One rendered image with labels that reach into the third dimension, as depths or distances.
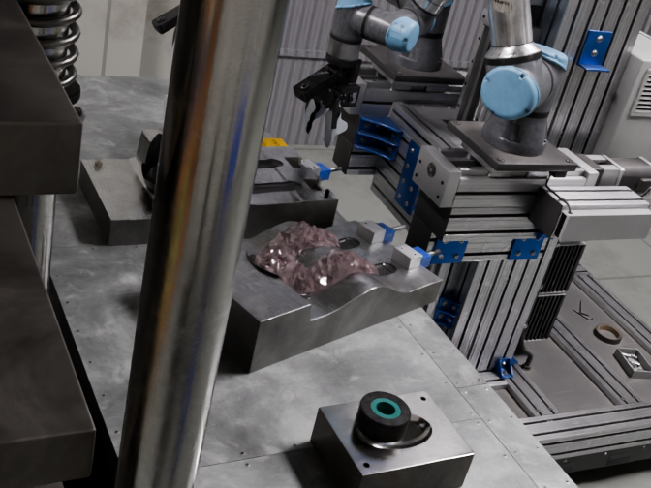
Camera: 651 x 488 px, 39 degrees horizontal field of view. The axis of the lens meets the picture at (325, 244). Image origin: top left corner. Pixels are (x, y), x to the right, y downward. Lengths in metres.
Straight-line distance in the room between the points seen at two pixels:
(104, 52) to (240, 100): 3.38
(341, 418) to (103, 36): 2.69
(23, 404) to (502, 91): 1.39
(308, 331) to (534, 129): 0.76
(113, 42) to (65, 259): 2.17
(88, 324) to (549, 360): 1.73
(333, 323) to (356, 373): 0.10
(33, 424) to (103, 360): 0.86
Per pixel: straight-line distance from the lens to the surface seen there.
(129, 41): 3.90
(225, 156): 0.54
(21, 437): 0.71
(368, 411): 1.40
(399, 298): 1.80
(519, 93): 1.92
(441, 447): 1.44
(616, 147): 2.50
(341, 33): 2.09
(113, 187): 1.95
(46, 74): 0.63
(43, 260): 1.05
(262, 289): 1.60
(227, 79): 0.52
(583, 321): 3.27
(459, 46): 4.65
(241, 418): 1.49
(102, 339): 1.61
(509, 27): 1.93
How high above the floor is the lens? 1.77
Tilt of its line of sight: 29 degrees down
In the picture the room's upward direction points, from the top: 14 degrees clockwise
